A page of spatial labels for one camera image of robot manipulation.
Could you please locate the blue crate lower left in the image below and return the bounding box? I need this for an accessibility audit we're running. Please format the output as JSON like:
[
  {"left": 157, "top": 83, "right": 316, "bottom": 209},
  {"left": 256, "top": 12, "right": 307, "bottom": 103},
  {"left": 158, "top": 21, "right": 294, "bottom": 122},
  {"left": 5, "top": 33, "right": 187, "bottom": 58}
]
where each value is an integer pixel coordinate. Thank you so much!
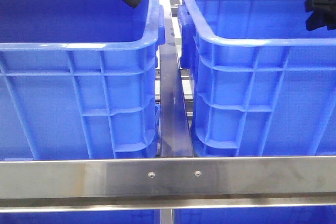
[{"left": 1, "top": 210, "right": 160, "bottom": 223}]

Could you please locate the steel front rack rail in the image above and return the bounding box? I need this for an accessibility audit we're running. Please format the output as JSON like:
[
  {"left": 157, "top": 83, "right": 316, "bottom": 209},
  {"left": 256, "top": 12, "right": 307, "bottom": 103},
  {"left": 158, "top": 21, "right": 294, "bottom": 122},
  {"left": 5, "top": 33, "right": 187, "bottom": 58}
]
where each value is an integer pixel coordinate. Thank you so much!
[{"left": 1, "top": 156, "right": 335, "bottom": 212}]

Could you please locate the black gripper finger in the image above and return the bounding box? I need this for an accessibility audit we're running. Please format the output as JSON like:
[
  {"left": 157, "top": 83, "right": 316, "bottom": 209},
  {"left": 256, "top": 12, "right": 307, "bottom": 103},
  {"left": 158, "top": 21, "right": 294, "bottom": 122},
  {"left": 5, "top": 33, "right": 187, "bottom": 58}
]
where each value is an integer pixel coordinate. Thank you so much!
[
  {"left": 304, "top": 0, "right": 335, "bottom": 14},
  {"left": 306, "top": 12, "right": 335, "bottom": 31}
]

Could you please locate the large blue crate left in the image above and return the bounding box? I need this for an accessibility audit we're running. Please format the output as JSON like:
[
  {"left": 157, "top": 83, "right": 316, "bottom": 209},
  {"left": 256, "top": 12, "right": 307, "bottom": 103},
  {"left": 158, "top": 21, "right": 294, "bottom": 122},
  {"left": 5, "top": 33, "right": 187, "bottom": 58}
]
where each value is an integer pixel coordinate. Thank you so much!
[{"left": 1, "top": 0, "right": 165, "bottom": 161}]

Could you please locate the right rail screw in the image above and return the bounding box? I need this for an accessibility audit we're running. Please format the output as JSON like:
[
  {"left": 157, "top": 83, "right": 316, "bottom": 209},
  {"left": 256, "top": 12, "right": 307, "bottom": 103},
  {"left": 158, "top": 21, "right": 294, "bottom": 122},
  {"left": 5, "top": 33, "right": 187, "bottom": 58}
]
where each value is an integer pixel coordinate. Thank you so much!
[{"left": 194, "top": 170, "right": 202, "bottom": 177}]

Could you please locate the blue crate lower right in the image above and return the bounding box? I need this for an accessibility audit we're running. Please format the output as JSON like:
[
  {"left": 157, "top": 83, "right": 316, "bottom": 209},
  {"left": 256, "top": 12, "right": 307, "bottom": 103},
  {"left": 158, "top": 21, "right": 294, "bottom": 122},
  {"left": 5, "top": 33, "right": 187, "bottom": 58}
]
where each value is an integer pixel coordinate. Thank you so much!
[{"left": 175, "top": 206, "right": 335, "bottom": 223}]

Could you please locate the rail screw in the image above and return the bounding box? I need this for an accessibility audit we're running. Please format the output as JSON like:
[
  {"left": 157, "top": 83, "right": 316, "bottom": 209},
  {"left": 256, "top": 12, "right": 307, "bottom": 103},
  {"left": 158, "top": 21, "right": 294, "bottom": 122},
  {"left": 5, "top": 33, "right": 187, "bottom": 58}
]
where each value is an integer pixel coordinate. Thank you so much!
[
  {"left": 194, "top": 170, "right": 202, "bottom": 177},
  {"left": 148, "top": 172, "right": 155, "bottom": 178}
]

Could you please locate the large blue crate right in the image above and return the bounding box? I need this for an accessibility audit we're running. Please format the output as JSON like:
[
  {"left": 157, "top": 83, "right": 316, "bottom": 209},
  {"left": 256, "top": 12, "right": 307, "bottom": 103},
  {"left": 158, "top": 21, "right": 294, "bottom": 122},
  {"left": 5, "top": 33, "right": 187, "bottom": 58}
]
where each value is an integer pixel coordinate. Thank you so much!
[{"left": 179, "top": 0, "right": 335, "bottom": 157}]

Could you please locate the large blue crate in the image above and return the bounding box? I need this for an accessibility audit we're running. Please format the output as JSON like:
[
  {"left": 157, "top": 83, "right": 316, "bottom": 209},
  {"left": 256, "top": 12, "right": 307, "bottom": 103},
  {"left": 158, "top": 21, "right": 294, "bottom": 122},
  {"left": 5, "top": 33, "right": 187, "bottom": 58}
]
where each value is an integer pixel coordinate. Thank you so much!
[
  {"left": 179, "top": 0, "right": 335, "bottom": 157},
  {"left": 1, "top": 0, "right": 165, "bottom": 161}
]

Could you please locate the left rail screw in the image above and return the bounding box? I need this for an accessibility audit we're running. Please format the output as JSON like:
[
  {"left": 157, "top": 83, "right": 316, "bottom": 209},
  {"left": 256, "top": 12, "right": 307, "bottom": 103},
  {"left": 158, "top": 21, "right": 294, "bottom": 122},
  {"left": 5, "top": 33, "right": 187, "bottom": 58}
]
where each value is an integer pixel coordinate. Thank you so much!
[{"left": 148, "top": 172, "right": 155, "bottom": 178}]

